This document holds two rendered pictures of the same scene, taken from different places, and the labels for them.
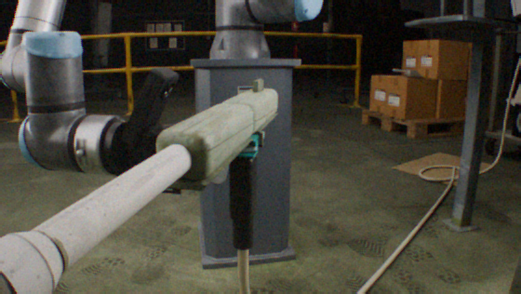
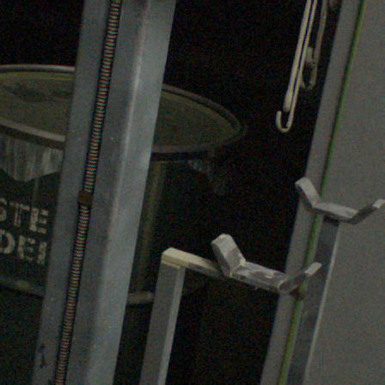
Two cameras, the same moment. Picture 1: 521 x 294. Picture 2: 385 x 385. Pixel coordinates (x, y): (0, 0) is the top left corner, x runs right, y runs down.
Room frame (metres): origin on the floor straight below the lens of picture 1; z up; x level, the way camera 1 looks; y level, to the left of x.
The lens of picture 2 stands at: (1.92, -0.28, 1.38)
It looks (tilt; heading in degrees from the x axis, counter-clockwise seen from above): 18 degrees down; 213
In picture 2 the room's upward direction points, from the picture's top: 10 degrees clockwise
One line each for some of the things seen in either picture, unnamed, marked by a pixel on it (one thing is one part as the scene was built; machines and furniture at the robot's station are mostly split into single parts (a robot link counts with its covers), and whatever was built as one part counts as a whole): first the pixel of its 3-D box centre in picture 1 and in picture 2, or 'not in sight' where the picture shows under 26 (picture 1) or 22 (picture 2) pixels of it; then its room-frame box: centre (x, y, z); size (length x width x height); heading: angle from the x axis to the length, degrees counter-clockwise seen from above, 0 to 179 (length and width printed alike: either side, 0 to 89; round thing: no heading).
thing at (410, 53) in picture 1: (425, 60); not in sight; (3.58, -1.70, 0.69); 0.38 x 0.29 x 0.36; 104
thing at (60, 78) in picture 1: (51, 70); not in sight; (0.52, 0.33, 0.63); 0.12 x 0.09 x 0.12; 53
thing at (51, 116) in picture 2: not in sight; (98, 111); (0.36, -1.53, 0.86); 0.54 x 0.54 x 0.01
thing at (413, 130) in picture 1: (431, 120); not in sight; (3.43, -1.74, 0.07); 1.20 x 0.80 x 0.14; 109
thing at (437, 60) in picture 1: (443, 60); not in sight; (3.29, -1.75, 0.69); 0.38 x 0.29 x 0.36; 104
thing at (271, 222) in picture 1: (241, 156); not in sight; (1.14, 0.07, 0.32); 0.31 x 0.31 x 0.64; 12
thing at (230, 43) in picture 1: (239, 43); not in sight; (1.14, 0.07, 0.69); 0.19 x 0.19 x 0.10
